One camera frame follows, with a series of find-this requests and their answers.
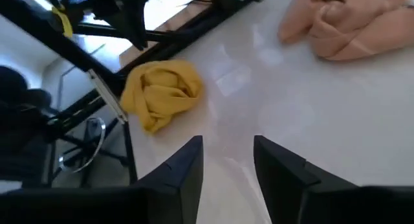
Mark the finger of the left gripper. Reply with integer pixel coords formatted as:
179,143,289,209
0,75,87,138
127,12,150,52

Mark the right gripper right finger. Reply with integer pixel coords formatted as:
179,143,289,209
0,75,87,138
253,135,359,224

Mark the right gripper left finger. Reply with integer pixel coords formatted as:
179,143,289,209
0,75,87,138
132,135,205,224

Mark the mustard yellow towel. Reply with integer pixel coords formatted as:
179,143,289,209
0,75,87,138
119,58,205,135

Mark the pink towel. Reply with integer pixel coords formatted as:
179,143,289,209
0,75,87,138
277,0,414,62

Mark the yellow tag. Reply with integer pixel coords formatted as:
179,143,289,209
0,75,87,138
51,5,74,38

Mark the black office chair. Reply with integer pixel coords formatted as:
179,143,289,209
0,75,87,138
0,65,54,186

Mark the silver metal bracket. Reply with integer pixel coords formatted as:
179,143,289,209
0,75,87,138
87,68,129,124

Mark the black aluminium frame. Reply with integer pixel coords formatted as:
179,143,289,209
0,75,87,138
0,0,269,189

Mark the silver metal ring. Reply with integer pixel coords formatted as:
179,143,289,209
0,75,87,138
59,116,107,174

